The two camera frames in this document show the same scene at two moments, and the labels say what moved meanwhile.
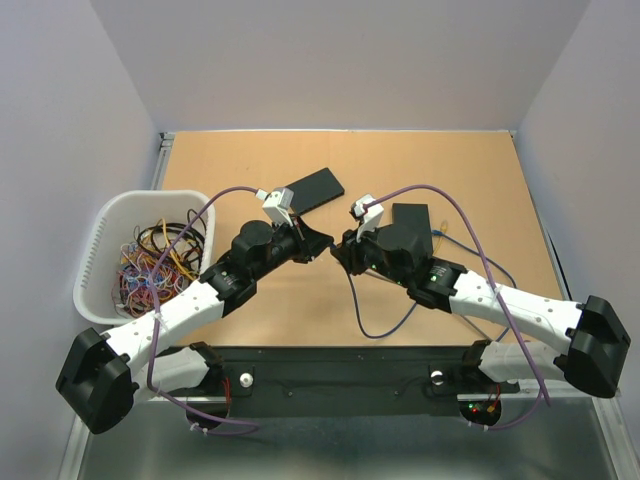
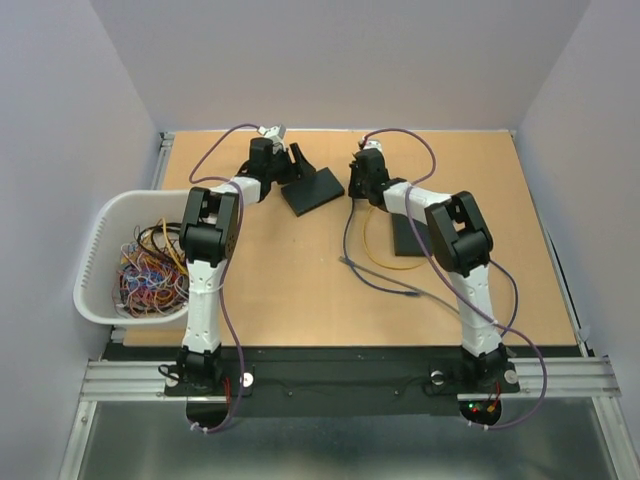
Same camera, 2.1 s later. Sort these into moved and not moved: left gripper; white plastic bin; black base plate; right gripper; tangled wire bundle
Moved: left gripper; right gripper
Not moved: black base plate; white plastic bin; tangled wire bundle
